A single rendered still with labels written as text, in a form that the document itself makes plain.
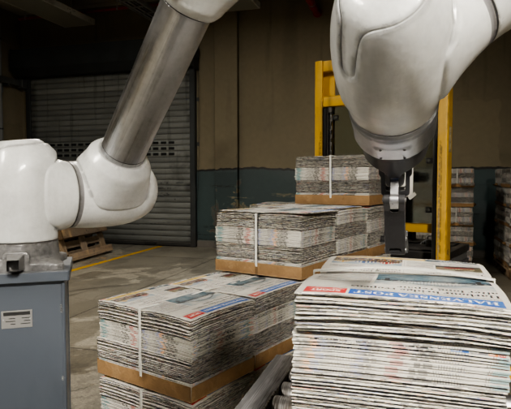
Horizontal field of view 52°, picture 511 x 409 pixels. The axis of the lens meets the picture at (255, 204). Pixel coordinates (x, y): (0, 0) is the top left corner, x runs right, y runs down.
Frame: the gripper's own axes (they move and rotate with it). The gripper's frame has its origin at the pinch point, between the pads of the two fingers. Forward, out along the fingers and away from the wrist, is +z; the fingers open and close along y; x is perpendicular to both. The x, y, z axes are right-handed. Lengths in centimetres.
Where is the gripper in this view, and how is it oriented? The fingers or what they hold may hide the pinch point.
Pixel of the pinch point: (397, 203)
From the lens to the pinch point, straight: 79.3
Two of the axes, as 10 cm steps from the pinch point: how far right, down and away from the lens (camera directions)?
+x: 9.6, 0.1, -2.9
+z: 2.6, 4.1, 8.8
